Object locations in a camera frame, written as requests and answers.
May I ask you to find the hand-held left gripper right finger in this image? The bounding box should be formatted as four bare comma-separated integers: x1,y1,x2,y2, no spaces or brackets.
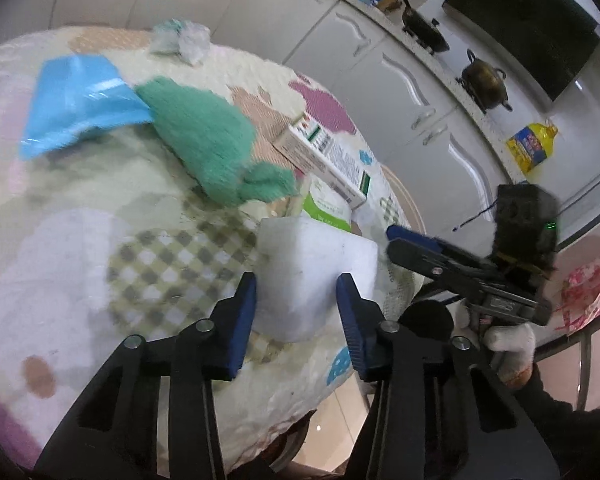
335,272,563,480

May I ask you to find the brass stockpot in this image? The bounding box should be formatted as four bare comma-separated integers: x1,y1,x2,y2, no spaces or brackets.
455,49,513,113

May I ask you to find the white foam block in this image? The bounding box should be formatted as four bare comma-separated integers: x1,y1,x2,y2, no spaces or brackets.
252,215,381,345

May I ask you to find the white box red green print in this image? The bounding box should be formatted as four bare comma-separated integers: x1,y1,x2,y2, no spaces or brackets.
272,112,373,211

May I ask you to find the green cloth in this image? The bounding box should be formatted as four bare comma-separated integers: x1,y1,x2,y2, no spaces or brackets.
135,76,299,206

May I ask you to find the printed apple pattern blanket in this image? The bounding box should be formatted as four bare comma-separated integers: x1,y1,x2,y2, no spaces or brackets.
0,25,426,471

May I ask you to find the yellow cooking oil bottle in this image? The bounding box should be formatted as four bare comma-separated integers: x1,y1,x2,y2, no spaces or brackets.
505,120,560,176

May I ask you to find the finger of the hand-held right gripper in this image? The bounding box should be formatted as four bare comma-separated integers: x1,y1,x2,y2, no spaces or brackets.
386,225,491,266
387,239,486,291

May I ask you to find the blue plastic packet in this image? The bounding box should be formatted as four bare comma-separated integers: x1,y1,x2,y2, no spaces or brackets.
20,55,155,162

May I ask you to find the clear plastic wrapper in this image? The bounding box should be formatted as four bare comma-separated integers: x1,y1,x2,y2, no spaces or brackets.
150,19,212,66

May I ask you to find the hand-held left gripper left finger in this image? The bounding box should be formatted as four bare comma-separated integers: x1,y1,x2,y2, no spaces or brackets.
32,271,258,480

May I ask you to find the person's right forearm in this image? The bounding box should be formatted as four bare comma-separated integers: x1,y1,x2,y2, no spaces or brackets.
500,365,600,480

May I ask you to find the speckled kitchen countertop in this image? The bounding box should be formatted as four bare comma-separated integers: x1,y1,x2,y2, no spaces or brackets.
280,0,531,186

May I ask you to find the person's right hand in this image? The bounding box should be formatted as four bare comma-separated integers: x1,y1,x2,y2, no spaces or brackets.
482,324,537,391

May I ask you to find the pink floral cloth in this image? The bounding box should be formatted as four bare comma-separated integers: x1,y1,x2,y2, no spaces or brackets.
555,245,600,336

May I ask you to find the black lidded wok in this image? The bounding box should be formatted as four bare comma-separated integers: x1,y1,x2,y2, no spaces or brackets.
390,0,451,56

